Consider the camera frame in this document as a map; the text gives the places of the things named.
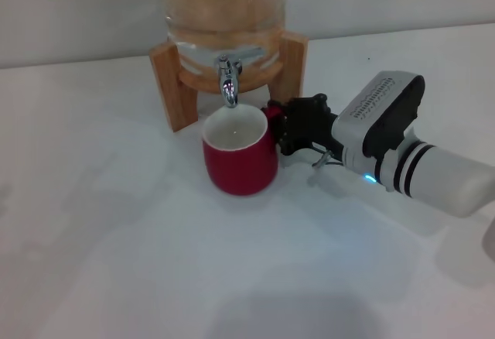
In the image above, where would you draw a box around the glass water dispenser jar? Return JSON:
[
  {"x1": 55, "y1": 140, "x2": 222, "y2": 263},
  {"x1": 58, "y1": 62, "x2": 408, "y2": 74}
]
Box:
[{"x1": 159, "y1": 0, "x2": 289, "y2": 80}]

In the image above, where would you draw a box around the black cable with silver plug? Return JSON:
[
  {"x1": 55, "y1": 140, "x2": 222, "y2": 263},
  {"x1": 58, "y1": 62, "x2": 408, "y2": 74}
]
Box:
[{"x1": 312, "y1": 149, "x2": 345, "y2": 170}]

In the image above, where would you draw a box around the wooden dispenser stand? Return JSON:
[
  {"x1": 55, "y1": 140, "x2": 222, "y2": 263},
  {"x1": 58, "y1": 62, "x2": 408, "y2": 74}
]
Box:
[{"x1": 148, "y1": 30, "x2": 309, "y2": 134}]

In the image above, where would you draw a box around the red ceramic cup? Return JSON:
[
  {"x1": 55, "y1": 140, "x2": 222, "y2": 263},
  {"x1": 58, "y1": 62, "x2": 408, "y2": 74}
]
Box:
[{"x1": 201, "y1": 104, "x2": 287, "y2": 197}]

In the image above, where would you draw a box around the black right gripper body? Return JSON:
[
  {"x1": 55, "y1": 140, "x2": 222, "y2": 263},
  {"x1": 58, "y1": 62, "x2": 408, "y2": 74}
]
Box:
[{"x1": 284, "y1": 93, "x2": 343, "y2": 158}]

